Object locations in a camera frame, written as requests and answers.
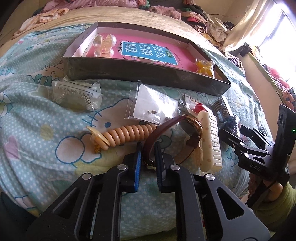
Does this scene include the dark beaded jewelry bag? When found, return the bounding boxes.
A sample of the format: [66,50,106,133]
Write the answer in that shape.
[221,115,240,137]

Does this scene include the cream claw hair clip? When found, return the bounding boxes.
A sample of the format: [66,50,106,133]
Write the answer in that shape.
[197,110,223,173]

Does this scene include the brown strap wristwatch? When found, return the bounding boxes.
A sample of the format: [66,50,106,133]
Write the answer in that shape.
[142,114,203,167]

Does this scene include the earring card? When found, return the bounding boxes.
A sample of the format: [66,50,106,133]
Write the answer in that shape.
[125,80,180,125]

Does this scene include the red bead packet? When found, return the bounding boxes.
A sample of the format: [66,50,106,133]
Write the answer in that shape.
[184,94,213,115]

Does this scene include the yellow earrings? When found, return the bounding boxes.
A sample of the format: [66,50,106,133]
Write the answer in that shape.
[195,59,215,78]

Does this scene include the right forearm green sleeve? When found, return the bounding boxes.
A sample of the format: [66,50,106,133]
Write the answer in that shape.
[253,183,295,232]

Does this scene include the right hand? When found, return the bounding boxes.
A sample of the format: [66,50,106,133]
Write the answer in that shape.
[248,173,283,202]

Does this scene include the Hello Kitty teal blanket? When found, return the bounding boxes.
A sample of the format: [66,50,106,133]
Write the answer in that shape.
[1,24,272,240]

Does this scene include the dark shallow cardboard box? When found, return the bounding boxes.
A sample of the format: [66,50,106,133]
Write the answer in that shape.
[62,22,231,96]

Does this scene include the pink Chinese workbook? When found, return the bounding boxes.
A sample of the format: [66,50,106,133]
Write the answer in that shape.
[82,33,198,72]

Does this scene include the cream curtain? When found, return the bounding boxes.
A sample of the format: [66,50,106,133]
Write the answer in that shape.
[219,1,281,52]

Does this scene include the pink fuzzy garment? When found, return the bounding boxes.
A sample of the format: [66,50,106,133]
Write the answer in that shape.
[148,5,182,20]

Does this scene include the pile of clothes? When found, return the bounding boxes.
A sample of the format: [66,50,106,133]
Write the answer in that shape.
[178,1,235,48]

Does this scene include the pink cream pajamas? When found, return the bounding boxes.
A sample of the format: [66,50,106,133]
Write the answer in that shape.
[12,8,69,39]

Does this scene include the purple quilt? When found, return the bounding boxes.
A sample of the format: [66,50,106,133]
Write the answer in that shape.
[42,0,140,13]

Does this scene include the beige bedspread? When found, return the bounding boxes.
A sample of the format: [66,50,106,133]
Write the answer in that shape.
[0,5,223,56]

